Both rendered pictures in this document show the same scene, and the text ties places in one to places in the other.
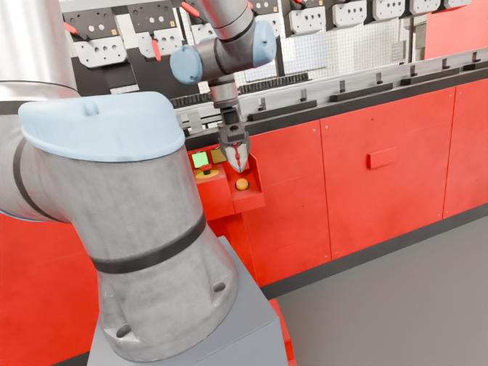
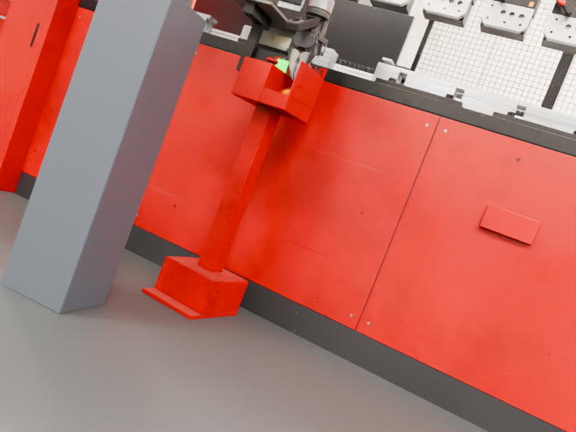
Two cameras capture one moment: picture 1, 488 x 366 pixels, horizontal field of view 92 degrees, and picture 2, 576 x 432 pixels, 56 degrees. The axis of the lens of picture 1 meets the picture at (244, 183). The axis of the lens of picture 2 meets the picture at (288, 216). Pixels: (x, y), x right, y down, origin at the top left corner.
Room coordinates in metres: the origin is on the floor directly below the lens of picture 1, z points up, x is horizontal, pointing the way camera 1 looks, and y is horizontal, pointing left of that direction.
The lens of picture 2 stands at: (-0.64, -1.02, 0.49)
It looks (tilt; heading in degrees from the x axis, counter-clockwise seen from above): 4 degrees down; 33
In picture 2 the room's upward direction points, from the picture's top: 21 degrees clockwise
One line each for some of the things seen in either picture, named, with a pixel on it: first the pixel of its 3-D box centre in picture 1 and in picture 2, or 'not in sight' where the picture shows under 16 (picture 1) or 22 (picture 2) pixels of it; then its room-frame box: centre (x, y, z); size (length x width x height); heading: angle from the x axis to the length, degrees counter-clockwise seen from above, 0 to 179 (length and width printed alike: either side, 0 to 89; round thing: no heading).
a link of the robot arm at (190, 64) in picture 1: (202, 62); not in sight; (0.59, 0.04, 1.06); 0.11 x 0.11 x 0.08; 61
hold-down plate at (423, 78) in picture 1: (430, 76); not in sight; (1.22, -1.02, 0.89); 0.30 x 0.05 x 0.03; 101
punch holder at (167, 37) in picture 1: (157, 33); not in sight; (1.03, 0.20, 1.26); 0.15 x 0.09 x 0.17; 101
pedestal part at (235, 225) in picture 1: (245, 269); (238, 189); (0.71, 0.06, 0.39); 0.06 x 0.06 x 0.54; 5
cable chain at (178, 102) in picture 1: (181, 101); (357, 70); (1.43, 0.25, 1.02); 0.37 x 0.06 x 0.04; 101
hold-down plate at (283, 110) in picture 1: (283, 110); (417, 95); (1.06, -0.23, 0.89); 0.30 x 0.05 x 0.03; 101
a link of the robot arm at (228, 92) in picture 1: (222, 94); (319, 5); (0.70, 0.01, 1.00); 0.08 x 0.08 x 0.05
